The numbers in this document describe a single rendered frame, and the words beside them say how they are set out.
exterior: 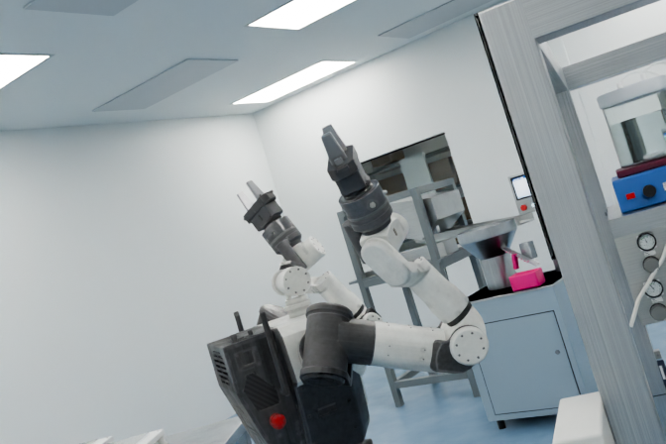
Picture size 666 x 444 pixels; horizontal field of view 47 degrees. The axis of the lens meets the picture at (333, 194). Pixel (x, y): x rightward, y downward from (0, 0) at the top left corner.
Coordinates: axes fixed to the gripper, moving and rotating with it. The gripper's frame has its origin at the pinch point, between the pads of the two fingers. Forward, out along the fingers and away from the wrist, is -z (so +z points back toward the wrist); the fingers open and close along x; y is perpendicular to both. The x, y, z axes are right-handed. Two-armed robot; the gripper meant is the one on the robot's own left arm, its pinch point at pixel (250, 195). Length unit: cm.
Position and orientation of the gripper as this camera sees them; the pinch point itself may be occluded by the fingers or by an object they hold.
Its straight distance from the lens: 213.9
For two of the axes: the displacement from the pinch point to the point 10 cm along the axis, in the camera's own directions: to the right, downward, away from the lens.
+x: 5.5, -5.9, -5.9
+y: -5.5, 2.7, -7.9
